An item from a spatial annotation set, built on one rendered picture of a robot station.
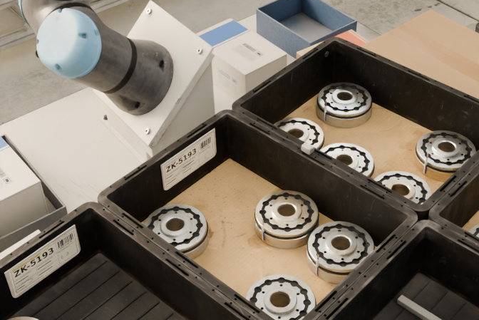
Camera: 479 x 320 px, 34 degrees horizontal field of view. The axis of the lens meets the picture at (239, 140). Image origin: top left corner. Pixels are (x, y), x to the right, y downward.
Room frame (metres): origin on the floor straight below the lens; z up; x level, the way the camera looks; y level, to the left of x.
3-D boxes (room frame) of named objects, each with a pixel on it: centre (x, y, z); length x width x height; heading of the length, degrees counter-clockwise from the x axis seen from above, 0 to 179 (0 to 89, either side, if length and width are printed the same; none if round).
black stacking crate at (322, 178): (0.84, -0.02, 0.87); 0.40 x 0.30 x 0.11; 45
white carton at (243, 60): (1.49, 0.00, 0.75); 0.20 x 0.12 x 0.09; 38
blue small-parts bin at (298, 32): (1.64, -0.17, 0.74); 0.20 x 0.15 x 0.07; 36
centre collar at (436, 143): (1.03, -0.36, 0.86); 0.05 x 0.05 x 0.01
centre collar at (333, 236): (0.82, -0.15, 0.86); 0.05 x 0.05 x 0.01
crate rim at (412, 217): (0.84, -0.02, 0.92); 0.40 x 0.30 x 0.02; 45
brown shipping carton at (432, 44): (1.31, -0.43, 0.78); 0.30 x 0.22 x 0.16; 37
